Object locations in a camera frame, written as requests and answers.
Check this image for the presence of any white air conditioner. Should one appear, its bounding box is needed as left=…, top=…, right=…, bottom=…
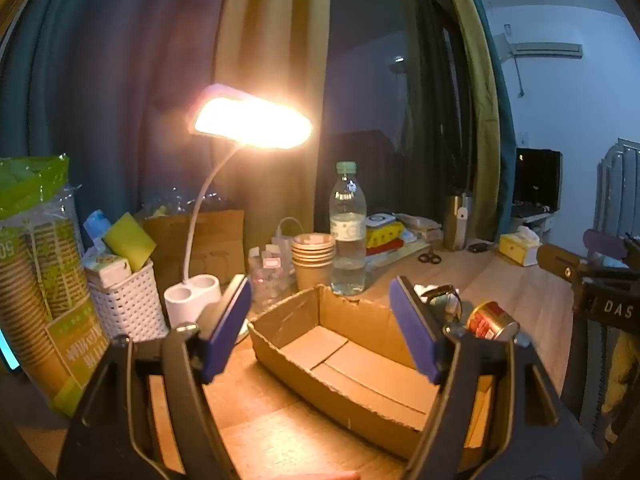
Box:
left=510, top=42, right=585, bottom=61

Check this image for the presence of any white woven plastic basket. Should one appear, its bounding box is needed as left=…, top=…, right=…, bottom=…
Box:
left=85, top=259, right=168, bottom=343

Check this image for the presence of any olive curtain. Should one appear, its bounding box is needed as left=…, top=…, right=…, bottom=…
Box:
left=215, top=0, right=333, bottom=241

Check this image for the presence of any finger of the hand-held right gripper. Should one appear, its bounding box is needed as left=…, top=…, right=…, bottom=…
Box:
left=536, top=241, right=586, bottom=278

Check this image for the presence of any yellow tissue box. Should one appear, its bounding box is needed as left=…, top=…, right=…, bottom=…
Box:
left=499, top=226, right=542, bottom=267

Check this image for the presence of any stack of brown paper cups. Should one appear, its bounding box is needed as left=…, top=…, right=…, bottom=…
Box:
left=291, top=233, right=337, bottom=292

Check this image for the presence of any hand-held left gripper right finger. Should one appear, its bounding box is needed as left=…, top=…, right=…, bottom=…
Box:
left=389, top=275, right=583, bottom=480

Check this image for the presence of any brown leather wristwatch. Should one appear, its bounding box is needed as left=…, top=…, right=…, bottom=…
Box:
left=422, top=284, right=463, bottom=318

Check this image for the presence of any red tin can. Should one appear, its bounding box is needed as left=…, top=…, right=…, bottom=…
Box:
left=467, top=301, right=521, bottom=343

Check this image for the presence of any yellow green sponge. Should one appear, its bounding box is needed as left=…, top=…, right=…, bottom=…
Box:
left=102, top=212, right=157, bottom=272

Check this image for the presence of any cardboard box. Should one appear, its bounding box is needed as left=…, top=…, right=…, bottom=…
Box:
left=248, top=284, right=496, bottom=461

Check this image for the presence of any cardboard lamp packaging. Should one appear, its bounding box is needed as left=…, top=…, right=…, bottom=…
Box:
left=142, top=209, right=246, bottom=288

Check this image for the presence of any bagged pack of paper cups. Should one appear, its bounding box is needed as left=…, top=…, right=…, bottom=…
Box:
left=0, top=156, right=113, bottom=418

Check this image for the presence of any white charger cable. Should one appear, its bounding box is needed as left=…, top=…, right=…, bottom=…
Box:
left=272, top=217, right=302, bottom=252

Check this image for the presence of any black monitor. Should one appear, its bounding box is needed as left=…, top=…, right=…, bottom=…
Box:
left=515, top=147, right=563, bottom=211

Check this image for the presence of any yellow wipes pack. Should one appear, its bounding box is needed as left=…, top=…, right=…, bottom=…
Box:
left=366, top=214, right=405, bottom=249

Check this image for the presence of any pale ribbed radiator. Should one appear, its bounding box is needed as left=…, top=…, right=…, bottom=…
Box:
left=595, top=137, right=640, bottom=241

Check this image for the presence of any clear plastic water bottle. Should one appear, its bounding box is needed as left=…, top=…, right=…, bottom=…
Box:
left=329, top=161, right=368, bottom=297

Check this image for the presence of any small white carton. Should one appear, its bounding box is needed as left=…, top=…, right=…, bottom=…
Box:
left=82, top=254, right=132, bottom=288

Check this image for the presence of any white desk lamp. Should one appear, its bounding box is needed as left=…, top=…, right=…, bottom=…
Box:
left=164, top=84, right=315, bottom=332

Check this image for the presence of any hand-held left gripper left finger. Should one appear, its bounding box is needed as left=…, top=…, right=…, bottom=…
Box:
left=57, top=274, right=253, bottom=480

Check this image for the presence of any clear glass with stickers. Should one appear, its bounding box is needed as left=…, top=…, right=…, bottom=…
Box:
left=248, top=245, right=296, bottom=306

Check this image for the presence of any blue and white pouch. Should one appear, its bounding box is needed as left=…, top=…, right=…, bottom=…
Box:
left=82, top=210, right=112, bottom=256

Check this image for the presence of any steel tumbler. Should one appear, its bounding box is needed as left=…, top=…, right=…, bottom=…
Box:
left=444, top=192, right=475, bottom=252

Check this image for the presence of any green and teal curtain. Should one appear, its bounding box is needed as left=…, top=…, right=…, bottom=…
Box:
left=437, top=0, right=517, bottom=241

